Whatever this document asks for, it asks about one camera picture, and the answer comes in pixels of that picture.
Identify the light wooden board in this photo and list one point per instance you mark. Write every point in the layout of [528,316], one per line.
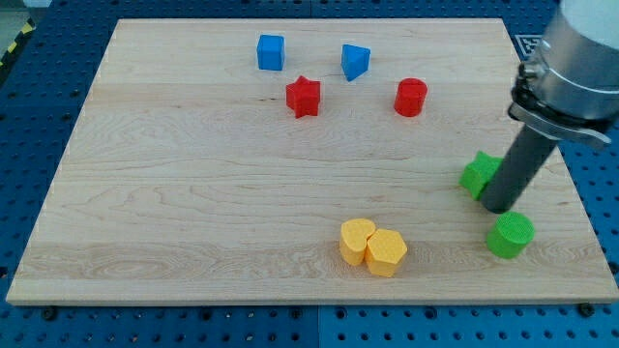
[187,180]

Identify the black white fiducial tag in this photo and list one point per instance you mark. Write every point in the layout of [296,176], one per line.
[526,44]

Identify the yellow black hazard tape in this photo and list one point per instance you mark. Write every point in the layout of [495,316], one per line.
[17,45]

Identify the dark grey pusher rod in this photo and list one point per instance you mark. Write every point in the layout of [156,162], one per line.
[524,159]

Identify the blue cube block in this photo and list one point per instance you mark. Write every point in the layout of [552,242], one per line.
[270,52]

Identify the blue triangle block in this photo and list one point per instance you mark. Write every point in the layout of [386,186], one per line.
[354,61]

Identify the red star block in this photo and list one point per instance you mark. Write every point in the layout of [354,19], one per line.
[303,96]

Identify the red cylinder block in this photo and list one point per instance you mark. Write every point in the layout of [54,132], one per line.
[410,97]

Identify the yellow heart block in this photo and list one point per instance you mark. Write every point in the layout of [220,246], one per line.
[353,239]

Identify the green cylinder block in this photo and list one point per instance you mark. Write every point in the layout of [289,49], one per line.
[510,235]

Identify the green star block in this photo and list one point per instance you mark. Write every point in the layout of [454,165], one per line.
[478,173]

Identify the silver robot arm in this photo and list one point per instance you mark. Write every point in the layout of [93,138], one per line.
[568,88]

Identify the yellow hexagon block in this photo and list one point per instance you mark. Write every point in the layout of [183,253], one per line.
[385,252]

